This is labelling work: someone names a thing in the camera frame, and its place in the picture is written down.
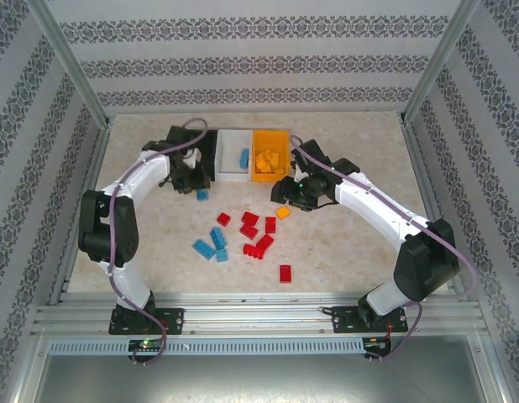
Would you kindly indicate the white plastic bin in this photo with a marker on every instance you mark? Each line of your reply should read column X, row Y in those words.
column 230, row 153

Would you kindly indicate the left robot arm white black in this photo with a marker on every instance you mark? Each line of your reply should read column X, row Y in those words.
column 125, row 243

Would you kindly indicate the aluminium mounting rail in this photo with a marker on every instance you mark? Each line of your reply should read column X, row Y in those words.
column 259, row 319

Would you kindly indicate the orange plastic bin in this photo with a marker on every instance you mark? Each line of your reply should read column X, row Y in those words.
column 270, row 178

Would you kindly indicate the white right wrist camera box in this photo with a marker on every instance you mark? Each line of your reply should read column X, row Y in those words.
column 300, row 170

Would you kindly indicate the red lego brick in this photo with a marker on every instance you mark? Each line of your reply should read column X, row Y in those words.
column 223, row 218
column 270, row 224
column 253, row 251
column 286, row 274
column 248, row 230
column 264, row 241
column 250, row 217

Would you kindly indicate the black plastic bin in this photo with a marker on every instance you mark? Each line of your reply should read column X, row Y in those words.
column 211, row 147

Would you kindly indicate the aluminium frame post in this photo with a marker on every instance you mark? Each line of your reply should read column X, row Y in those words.
column 69, row 59
column 436, row 59

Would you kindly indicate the circuit board with green light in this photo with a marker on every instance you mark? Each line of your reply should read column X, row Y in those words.
column 146, row 345

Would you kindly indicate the small circuit board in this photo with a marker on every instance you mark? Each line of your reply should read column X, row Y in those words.
column 377, row 344

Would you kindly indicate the blue lego brick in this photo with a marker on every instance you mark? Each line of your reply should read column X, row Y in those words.
column 243, row 158
column 217, row 237
column 203, row 248
column 222, row 254
column 202, row 195

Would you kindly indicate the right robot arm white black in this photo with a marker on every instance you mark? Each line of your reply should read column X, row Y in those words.
column 427, row 268

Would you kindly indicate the aluminium side rail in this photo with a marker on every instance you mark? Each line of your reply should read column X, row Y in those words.
column 416, row 159
column 98, row 159

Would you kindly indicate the grey metal panel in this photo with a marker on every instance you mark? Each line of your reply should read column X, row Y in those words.
column 259, row 378

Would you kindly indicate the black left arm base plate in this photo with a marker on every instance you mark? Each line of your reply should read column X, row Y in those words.
column 171, row 321

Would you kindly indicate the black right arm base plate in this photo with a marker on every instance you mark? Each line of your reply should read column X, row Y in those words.
column 345, row 319

